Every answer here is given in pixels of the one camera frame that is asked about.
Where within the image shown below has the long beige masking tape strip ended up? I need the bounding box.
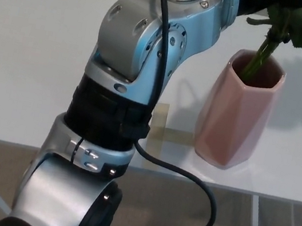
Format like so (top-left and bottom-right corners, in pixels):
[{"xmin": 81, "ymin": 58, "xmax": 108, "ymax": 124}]
[{"xmin": 142, "ymin": 101, "xmax": 172, "ymax": 173}]

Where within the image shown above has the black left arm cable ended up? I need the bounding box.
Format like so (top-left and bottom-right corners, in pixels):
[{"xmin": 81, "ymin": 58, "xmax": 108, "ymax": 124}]
[{"xmin": 104, "ymin": 0, "xmax": 254, "ymax": 226}]

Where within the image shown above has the pink faceted ceramic vase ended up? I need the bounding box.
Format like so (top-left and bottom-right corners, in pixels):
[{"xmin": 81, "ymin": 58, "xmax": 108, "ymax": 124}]
[{"xmin": 189, "ymin": 43, "xmax": 291, "ymax": 177}]

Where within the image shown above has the short beige masking tape strip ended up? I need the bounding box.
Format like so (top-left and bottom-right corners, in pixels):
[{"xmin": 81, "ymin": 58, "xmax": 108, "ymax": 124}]
[{"xmin": 149, "ymin": 125, "xmax": 195, "ymax": 146}]

